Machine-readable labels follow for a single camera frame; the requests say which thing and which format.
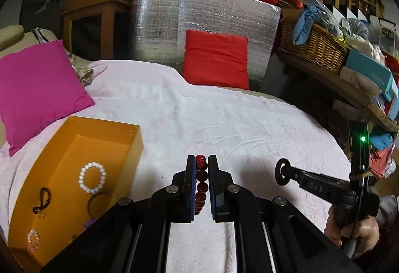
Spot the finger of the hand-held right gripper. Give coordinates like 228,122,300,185
288,166,352,203

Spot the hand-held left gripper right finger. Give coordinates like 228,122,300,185
208,154,364,273

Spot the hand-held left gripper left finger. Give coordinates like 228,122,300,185
40,155,197,273

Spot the dark red bead bracelet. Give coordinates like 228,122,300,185
195,155,210,216

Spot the black round ring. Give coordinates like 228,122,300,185
275,158,293,187

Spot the dark brown bangle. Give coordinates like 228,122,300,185
87,191,113,217

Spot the white bead bracelet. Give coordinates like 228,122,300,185
79,162,107,193

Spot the orange cardboard box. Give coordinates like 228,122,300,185
8,116,144,267

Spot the black hair tie clear charm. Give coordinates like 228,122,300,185
33,187,52,219

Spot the small pink bead bracelet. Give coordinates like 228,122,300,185
27,228,40,251

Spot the person's right hand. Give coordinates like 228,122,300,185
324,207,381,259

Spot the coral red cloth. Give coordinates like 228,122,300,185
369,145,396,178

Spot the pale pink embossed blanket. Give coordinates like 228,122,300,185
0,60,354,273

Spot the wooden shelf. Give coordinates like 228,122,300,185
276,49,399,133

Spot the teal cardboard box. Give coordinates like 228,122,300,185
344,49,399,102

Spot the red pillow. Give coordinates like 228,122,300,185
182,29,250,90

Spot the wicker basket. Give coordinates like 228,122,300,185
281,19,350,76

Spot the beige patterned cloth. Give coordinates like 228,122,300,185
73,66,94,87

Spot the blue cloth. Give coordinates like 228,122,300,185
292,7,323,46

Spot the clear plastic bag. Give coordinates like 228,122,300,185
340,18,371,40

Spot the clear plastic storage box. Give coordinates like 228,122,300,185
369,14,399,56

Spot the silver foil insulation panel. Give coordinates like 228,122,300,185
132,0,283,91

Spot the magenta pillow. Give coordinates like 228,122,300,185
0,39,96,157

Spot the wooden side table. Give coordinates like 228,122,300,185
61,0,138,62

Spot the striped cloth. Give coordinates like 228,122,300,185
33,27,50,43

